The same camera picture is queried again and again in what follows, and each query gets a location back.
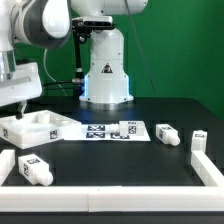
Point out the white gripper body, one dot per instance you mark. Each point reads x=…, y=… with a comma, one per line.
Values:
x=24, y=85

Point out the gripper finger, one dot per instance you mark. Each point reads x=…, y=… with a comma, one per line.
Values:
x=21, y=109

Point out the white square table top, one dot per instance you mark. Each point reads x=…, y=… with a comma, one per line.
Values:
x=37, y=128

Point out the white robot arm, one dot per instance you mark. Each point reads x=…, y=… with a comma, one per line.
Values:
x=48, y=24

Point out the white marker sheet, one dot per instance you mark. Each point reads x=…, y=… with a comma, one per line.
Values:
x=100, y=132

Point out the white U-shaped fence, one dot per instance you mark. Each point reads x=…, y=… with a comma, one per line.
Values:
x=209, y=197

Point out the black camera stand pole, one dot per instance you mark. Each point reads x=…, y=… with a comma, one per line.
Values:
x=79, y=70

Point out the black camera on stand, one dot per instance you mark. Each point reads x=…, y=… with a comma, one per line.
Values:
x=92, y=23

